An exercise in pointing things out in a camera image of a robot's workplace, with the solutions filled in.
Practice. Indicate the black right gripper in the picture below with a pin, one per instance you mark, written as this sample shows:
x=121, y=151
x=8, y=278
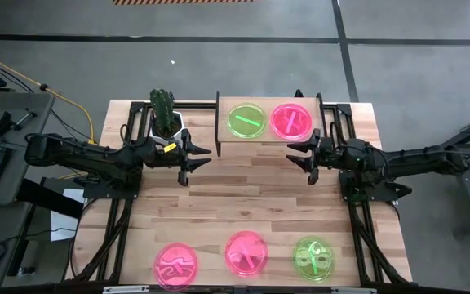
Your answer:
x=331, y=153

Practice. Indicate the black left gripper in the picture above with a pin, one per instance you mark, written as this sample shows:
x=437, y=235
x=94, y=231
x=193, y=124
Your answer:
x=155, y=158

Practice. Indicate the green translucent striped plate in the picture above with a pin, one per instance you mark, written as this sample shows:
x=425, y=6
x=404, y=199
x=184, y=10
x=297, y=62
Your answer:
x=246, y=120

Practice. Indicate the pink translucent wave plate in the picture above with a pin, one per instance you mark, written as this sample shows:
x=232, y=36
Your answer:
x=176, y=266

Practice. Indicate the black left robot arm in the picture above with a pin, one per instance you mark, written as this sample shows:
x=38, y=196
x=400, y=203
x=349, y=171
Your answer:
x=88, y=157

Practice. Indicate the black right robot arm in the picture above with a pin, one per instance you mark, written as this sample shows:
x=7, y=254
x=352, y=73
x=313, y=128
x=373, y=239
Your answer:
x=402, y=161

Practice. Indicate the yellow tag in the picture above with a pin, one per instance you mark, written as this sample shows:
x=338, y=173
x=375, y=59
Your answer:
x=170, y=148

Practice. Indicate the white plant pot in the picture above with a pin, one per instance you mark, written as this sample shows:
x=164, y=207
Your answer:
x=179, y=128

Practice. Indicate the green cactus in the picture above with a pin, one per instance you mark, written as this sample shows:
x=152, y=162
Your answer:
x=162, y=108

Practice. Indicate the green translucent patterned plate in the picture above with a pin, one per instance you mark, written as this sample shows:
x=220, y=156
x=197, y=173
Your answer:
x=313, y=258

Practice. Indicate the pink translucent patterned plate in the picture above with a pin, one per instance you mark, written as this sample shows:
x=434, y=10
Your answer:
x=246, y=253

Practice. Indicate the white paper sheet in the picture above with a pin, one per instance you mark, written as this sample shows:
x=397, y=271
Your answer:
x=61, y=224

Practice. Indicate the black clamp tool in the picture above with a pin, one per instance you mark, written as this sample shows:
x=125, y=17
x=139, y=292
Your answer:
x=4, y=122

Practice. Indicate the wooden shelf black metal frame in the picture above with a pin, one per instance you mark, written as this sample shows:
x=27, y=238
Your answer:
x=223, y=122

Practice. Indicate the silver metal bracket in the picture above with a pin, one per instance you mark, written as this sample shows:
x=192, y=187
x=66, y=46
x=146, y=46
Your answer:
x=125, y=290
x=353, y=290

